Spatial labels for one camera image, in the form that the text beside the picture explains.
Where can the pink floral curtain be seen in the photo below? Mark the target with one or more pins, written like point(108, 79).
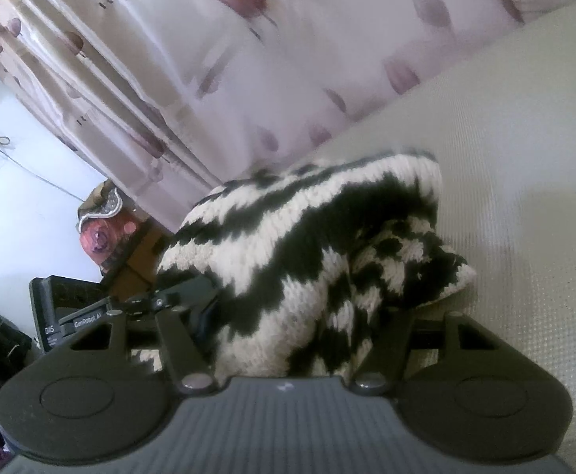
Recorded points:
point(170, 98)

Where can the black white striped knit sweater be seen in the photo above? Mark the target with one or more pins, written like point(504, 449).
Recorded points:
point(307, 262)

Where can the beige woven mattress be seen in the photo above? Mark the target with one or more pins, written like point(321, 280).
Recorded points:
point(503, 128)

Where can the pile of colourful clothes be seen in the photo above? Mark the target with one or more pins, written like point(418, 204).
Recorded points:
point(121, 239)

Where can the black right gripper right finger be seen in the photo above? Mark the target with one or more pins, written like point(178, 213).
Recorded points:
point(462, 389)

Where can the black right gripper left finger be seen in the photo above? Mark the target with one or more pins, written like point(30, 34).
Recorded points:
point(111, 386)

